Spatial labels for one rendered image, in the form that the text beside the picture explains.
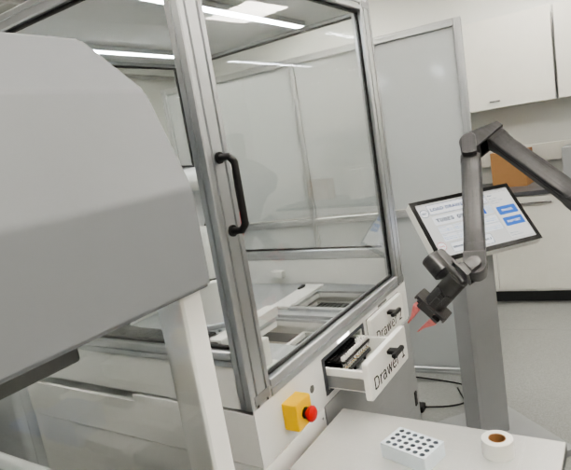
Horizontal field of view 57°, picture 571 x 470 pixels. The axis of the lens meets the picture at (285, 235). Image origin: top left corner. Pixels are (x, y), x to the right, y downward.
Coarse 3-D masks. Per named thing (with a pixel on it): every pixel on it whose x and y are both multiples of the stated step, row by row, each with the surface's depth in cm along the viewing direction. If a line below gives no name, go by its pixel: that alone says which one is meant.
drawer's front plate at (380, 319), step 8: (400, 296) 197; (384, 304) 187; (392, 304) 190; (400, 304) 196; (376, 312) 180; (384, 312) 184; (368, 320) 175; (376, 320) 177; (384, 320) 183; (400, 320) 196; (368, 328) 175; (376, 328) 177; (384, 328) 183; (392, 328) 189; (384, 336) 183
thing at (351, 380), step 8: (352, 336) 172; (360, 336) 171; (368, 336) 170; (376, 336) 169; (376, 344) 168; (328, 368) 151; (336, 368) 150; (344, 368) 149; (328, 376) 151; (336, 376) 150; (344, 376) 148; (352, 376) 147; (360, 376) 145; (328, 384) 152; (336, 384) 150; (344, 384) 149; (352, 384) 147; (360, 384) 146
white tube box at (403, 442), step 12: (396, 432) 131; (408, 432) 130; (384, 444) 127; (396, 444) 127; (408, 444) 125; (420, 444) 124; (432, 444) 124; (384, 456) 127; (396, 456) 125; (408, 456) 122; (420, 456) 120; (432, 456) 121; (444, 456) 124; (420, 468) 120; (432, 468) 121
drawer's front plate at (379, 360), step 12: (396, 336) 159; (384, 348) 151; (372, 360) 144; (384, 360) 151; (372, 372) 144; (384, 372) 151; (396, 372) 158; (372, 384) 144; (384, 384) 150; (372, 396) 143
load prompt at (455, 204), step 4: (452, 200) 235; (456, 200) 236; (460, 200) 236; (484, 200) 238; (432, 204) 233; (436, 204) 233; (440, 204) 234; (444, 204) 234; (448, 204) 234; (452, 204) 234; (456, 204) 235; (460, 204) 235; (428, 208) 232; (432, 208) 232; (436, 208) 232; (440, 208) 232; (444, 208) 233; (448, 208) 233; (452, 208) 233; (456, 208) 233; (460, 208) 234; (428, 212) 230; (432, 212) 231; (436, 212) 231; (440, 212) 231; (444, 212) 231
